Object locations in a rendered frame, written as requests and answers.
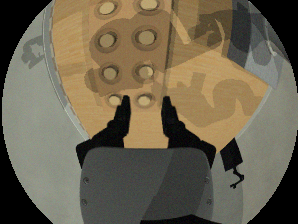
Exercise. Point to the tan round disc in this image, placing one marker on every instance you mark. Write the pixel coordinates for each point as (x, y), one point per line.
(107, 8)
(146, 71)
(144, 99)
(110, 72)
(114, 99)
(146, 37)
(107, 40)
(148, 4)

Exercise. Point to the tan tray with round pockets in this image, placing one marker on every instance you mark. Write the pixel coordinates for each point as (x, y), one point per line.
(128, 54)

